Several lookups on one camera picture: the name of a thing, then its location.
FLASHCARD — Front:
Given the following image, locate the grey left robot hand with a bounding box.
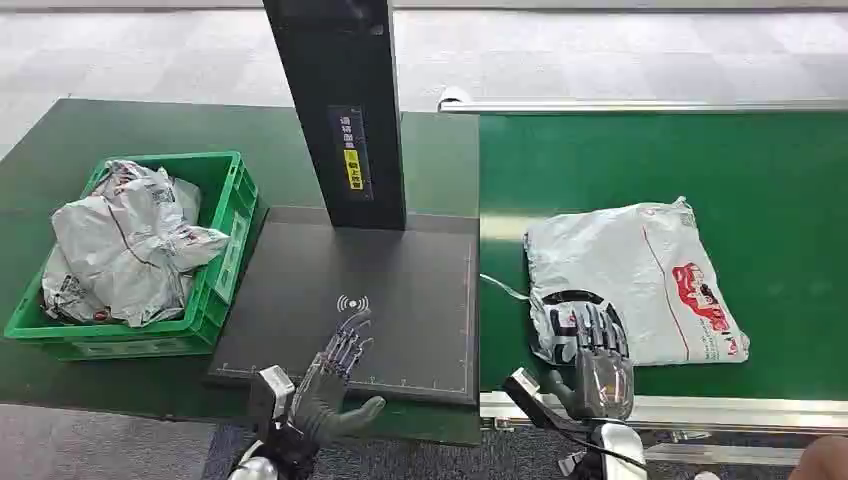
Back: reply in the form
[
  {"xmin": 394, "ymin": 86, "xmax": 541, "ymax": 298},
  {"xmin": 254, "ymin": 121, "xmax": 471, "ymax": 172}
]
[{"xmin": 289, "ymin": 309, "xmax": 388, "ymax": 450}]

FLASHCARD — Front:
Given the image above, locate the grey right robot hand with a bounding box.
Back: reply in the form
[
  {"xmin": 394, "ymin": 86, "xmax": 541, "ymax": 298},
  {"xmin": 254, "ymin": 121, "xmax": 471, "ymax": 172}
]
[{"xmin": 546, "ymin": 302, "xmax": 636, "ymax": 423}]

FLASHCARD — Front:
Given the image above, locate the black scanner platform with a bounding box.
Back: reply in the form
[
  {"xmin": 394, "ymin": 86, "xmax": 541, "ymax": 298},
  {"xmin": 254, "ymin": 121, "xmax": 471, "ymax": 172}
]
[{"xmin": 208, "ymin": 205, "xmax": 481, "ymax": 407}]

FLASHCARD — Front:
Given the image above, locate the grey parcel bag red print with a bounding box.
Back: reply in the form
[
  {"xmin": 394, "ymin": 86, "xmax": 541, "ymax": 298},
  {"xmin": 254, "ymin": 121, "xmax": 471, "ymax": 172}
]
[{"xmin": 523, "ymin": 196, "xmax": 751, "ymax": 368}]

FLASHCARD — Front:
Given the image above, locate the green plastic crate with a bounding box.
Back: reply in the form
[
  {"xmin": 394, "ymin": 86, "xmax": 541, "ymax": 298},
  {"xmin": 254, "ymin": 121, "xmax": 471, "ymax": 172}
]
[{"xmin": 3, "ymin": 151, "xmax": 260, "ymax": 362}]

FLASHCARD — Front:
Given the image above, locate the person's hand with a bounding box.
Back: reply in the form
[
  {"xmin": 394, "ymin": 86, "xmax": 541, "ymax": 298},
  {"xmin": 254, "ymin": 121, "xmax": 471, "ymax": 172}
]
[{"xmin": 788, "ymin": 435, "xmax": 848, "ymax": 480}]

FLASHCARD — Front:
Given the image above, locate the green conveyor belt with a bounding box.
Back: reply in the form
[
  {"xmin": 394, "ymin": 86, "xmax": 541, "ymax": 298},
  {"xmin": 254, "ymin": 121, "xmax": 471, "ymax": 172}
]
[{"xmin": 478, "ymin": 113, "xmax": 848, "ymax": 402}]

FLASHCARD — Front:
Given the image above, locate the crumpled grey parcel bag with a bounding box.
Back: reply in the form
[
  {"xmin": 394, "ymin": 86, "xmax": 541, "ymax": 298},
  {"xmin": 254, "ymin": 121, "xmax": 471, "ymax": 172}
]
[{"xmin": 41, "ymin": 159, "xmax": 231, "ymax": 329}]

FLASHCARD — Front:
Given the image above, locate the black scanner column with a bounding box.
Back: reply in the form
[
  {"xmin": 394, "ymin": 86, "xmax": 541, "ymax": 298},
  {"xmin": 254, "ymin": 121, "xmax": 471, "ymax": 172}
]
[{"xmin": 262, "ymin": 0, "xmax": 407, "ymax": 232}]

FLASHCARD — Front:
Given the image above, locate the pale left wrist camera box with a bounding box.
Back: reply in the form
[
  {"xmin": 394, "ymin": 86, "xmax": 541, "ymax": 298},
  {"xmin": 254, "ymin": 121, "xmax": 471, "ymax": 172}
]
[{"xmin": 248, "ymin": 364, "xmax": 297, "ymax": 427}]

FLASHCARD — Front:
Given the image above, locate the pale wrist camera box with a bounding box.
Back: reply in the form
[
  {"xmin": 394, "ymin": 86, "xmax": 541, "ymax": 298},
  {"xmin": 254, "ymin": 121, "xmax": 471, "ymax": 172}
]
[
  {"xmin": 248, "ymin": 364, "xmax": 297, "ymax": 427},
  {"xmin": 502, "ymin": 368, "xmax": 564, "ymax": 433}
]

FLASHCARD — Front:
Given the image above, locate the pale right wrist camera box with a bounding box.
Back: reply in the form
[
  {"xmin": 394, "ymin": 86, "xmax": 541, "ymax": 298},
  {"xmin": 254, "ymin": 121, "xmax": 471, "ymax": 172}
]
[{"xmin": 502, "ymin": 368, "xmax": 564, "ymax": 433}]

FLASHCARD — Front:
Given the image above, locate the silver conveyor rail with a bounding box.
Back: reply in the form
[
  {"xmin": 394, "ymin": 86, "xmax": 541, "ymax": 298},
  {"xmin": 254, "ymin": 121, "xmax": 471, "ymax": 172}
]
[
  {"xmin": 479, "ymin": 390, "xmax": 848, "ymax": 435},
  {"xmin": 437, "ymin": 86, "xmax": 848, "ymax": 115}
]

